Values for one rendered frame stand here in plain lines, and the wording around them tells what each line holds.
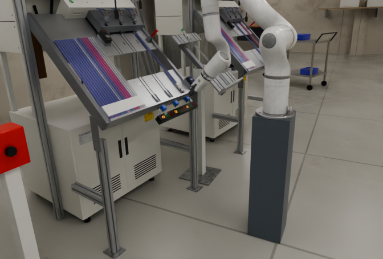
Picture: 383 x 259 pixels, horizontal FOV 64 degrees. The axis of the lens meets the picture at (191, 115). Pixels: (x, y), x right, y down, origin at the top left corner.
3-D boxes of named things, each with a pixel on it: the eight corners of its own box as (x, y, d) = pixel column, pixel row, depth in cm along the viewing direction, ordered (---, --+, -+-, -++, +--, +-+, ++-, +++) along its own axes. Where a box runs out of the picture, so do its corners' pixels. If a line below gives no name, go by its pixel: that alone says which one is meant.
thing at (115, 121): (187, 98, 195) (194, 90, 190) (105, 130, 144) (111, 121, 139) (186, 96, 195) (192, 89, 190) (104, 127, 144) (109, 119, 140)
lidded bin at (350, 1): (359, 7, 798) (360, -4, 790) (359, 7, 766) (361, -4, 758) (339, 7, 818) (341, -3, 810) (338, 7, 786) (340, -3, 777)
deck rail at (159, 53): (190, 97, 196) (195, 91, 192) (187, 98, 195) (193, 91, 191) (126, 18, 209) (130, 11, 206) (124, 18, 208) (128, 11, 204)
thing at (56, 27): (153, 53, 202) (156, 48, 198) (62, 69, 151) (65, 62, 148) (124, 18, 208) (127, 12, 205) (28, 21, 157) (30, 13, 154)
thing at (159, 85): (188, 94, 193) (191, 90, 191) (106, 124, 142) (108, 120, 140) (171, 71, 197) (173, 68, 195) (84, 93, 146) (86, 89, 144)
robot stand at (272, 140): (286, 224, 179) (296, 110, 157) (280, 244, 164) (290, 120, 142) (256, 216, 187) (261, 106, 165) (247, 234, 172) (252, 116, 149)
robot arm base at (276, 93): (297, 110, 157) (300, 74, 151) (290, 121, 141) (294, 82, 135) (260, 106, 165) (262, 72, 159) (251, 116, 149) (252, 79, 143)
